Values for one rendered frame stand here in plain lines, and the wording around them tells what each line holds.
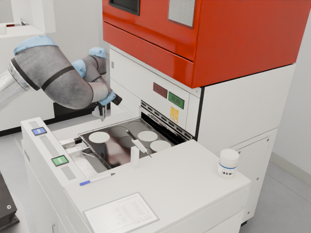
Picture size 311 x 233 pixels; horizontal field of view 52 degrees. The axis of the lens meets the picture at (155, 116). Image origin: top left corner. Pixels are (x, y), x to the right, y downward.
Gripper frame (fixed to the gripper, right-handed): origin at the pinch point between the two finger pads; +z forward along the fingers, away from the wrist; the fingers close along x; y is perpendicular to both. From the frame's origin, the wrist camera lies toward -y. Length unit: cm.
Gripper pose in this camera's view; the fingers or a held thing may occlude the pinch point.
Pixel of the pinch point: (103, 119)
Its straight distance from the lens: 159.3
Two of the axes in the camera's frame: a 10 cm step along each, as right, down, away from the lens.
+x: -1.8, 4.7, -8.7
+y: -9.8, -1.4, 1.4
